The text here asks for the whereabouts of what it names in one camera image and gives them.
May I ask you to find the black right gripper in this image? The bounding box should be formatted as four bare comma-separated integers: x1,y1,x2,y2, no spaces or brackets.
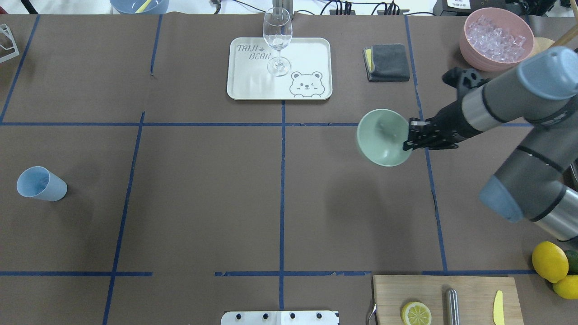
403,118,458,151

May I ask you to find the light green bowl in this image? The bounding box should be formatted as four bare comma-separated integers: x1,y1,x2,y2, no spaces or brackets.
356,109,411,167

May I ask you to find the light blue plastic cup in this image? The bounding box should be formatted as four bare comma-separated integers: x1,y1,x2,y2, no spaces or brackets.
16,166,68,202

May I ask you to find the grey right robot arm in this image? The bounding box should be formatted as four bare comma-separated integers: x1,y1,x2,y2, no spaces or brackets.
402,46,577,245

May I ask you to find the pink bowl of ice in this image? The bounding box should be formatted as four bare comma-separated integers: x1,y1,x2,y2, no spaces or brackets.
460,7,535,72

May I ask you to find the blue bowl with fork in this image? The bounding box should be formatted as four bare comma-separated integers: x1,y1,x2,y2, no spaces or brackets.
109,0,170,14

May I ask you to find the grey folded cloth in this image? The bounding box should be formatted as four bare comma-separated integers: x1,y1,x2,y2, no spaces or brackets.
363,43,410,82

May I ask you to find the wooden round stand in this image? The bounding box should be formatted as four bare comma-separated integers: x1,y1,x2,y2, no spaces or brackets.
528,37,555,58

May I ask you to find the white bear serving tray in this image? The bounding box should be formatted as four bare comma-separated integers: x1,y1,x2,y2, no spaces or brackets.
227,37,333,101

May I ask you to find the wooden cutting board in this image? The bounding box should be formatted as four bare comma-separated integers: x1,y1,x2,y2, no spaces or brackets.
373,275,524,325

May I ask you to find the whole yellow lemon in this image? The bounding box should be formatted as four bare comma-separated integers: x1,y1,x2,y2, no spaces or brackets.
531,241,569,283

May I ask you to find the green lime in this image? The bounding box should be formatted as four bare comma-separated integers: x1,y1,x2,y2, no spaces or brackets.
564,250,578,275

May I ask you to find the lemon half slice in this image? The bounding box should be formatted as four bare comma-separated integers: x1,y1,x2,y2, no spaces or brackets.
400,301,432,325

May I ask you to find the yellow plastic knife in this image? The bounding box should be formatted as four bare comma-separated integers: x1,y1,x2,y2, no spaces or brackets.
493,290,505,325

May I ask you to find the clear wine glass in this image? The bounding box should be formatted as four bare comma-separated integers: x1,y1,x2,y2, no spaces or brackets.
262,6,293,77

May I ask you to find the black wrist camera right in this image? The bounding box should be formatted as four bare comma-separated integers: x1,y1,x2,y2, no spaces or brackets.
442,67,491,91

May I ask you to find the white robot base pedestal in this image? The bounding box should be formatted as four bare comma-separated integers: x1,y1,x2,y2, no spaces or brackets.
220,310,340,325

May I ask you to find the white wire cup rack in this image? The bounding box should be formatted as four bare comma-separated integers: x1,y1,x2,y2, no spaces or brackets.
0,24,20,64

